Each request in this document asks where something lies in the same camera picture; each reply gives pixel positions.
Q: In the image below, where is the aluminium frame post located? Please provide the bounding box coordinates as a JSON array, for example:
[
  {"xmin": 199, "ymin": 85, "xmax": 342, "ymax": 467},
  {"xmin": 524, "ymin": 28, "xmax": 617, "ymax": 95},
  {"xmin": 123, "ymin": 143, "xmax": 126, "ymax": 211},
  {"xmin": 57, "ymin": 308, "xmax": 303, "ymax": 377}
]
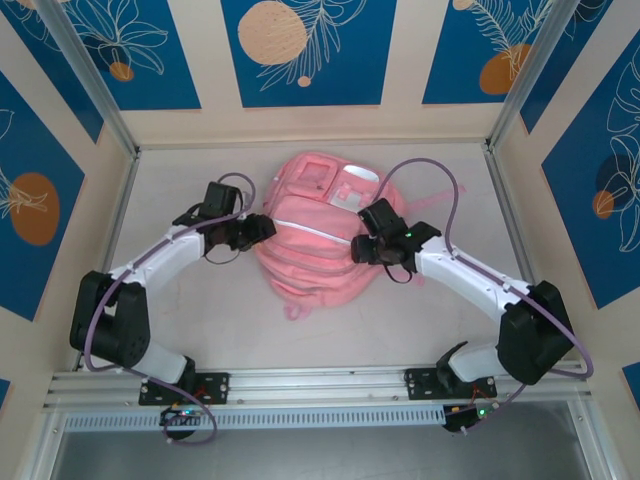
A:
[
  {"xmin": 34, "ymin": 0, "xmax": 140, "ymax": 157},
  {"xmin": 485, "ymin": 0, "xmax": 576, "ymax": 151}
]

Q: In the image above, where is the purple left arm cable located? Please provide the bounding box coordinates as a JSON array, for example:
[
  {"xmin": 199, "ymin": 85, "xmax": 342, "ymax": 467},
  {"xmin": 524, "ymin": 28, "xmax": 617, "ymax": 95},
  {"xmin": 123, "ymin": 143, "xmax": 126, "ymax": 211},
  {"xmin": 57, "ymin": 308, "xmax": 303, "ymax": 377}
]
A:
[{"xmin": 82, "ymin": 172, "xmax": 257, "ymax": 446}]

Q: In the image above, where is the pink student backpack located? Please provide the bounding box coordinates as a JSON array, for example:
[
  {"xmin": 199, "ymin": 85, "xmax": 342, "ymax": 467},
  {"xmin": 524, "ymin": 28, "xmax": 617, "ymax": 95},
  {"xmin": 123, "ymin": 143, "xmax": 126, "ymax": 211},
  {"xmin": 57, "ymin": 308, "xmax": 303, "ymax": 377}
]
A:
[{"xmin": 254, "ymin": 152, "xmax": 469, "ymax": 321}]

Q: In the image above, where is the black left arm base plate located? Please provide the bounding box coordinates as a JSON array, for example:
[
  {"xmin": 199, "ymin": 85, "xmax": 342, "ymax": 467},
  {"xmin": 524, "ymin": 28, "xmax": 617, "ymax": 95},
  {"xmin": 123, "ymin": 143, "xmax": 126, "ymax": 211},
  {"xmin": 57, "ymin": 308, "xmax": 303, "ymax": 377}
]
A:
[{"xmin": 138, "ymin": 370, "xmax": 232, "ymax": 406}]

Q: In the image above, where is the grey slotted cable duct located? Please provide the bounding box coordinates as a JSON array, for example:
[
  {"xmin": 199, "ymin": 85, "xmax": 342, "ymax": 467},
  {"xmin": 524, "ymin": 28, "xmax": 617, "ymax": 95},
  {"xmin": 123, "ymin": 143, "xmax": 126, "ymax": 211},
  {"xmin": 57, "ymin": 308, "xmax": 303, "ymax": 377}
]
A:
[{"xmin": 63, "ymin": 404, "xmax": 447, "ymax": 432}]

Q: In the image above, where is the aluminium table edge rail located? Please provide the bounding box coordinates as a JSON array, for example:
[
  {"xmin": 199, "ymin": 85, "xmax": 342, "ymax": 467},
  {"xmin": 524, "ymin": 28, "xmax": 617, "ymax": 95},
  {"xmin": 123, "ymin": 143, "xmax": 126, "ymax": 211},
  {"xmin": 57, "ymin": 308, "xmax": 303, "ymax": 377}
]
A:
[
  {"xmin": 483, "ymin": 142, "xmax": 560, "ymax": 362},
  {"xmin": 72, "ymin": 149, "xmax": 142, "ymax": 372}
]

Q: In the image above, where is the blue floral wall poster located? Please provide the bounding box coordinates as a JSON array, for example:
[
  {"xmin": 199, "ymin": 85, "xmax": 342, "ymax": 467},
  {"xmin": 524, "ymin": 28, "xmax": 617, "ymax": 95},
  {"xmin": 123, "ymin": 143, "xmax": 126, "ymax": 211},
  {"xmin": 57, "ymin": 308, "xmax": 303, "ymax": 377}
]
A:
[
  {"xmin": 0, "ymin": 69, "xmax": 87, "ymax": 323},
  {"xmin": 519, "ymin": 0, "xmax": 640, "ymax": 135},
  {"xmin": 421, "ymin": 0, "xmax": 557, "ymax": 106},
  {"xmin": 0, "ymin": 0, "xmax": 105, "ymax": 145},
  {"xmin": 62, "ymin": 0, "xmax": 203, "ymax": 112},
  {"xmin": 221, "ymin": 0, "xmax": 400, "ymax": 109},
  {"xmin": 541, "ymin": 47, "xmax": 640, "ymax": 311}
]

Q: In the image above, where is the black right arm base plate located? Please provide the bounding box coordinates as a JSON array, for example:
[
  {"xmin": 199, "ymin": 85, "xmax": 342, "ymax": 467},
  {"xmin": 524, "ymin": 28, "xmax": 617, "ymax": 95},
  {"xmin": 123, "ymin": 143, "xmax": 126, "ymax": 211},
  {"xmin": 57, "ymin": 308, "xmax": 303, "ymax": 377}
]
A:
[{"xmin": 403, "ymin": 366, "xmax": 497, "ymax": 401}]

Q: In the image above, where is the aluminium mounting rail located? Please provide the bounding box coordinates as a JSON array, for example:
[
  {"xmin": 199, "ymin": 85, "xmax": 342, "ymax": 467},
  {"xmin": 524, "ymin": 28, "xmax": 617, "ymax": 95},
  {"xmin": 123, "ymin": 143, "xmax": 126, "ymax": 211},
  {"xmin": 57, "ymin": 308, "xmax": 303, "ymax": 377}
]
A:
[{"xmin": 42, "ymin": 362, "xmax": 594, "ymax": 412}]

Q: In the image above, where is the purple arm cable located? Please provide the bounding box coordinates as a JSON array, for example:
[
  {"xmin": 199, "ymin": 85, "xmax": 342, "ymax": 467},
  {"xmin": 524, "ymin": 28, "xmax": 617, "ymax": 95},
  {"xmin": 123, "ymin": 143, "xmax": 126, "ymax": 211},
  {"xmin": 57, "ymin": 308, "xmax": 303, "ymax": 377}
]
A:
[
  {"xmin": 82, "ymin": 172, "xmax": 257, "ymax": 446},
  {"xmin": 372, "ymin": 158, "xmax": 596, "ymax": 436}
]

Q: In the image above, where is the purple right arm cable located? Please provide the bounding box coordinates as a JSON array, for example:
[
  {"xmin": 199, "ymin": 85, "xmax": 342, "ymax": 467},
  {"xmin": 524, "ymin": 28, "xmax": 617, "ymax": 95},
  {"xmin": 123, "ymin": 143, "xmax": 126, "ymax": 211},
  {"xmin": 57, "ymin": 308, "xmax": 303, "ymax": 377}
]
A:
[{"xmin": 372, "ymin": 158, "xmax": 596, "ymax": 436}]

